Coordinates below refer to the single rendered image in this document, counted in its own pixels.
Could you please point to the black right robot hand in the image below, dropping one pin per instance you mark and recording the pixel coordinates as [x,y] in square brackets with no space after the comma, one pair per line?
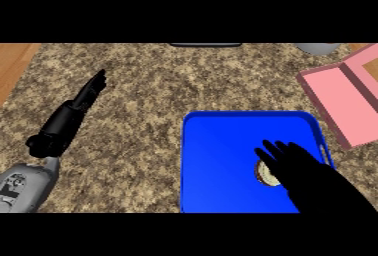
[315,180]

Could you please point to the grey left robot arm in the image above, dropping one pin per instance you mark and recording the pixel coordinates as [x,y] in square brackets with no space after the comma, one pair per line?
[24,186]

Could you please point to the cupcake with pale frosting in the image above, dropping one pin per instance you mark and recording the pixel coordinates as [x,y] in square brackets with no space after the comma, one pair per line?
[265,175]

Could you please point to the blue plastic tray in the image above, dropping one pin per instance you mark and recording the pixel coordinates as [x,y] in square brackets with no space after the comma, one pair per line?
[222,160]

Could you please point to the pink cardboard box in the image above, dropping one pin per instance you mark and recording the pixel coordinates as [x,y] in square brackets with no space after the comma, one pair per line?
[345,100]

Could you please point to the grey round container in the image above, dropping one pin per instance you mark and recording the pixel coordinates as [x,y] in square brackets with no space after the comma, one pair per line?
[318,47]

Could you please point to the dark flat appliance edge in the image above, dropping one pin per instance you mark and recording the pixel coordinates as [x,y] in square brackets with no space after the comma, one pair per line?
[206,44]

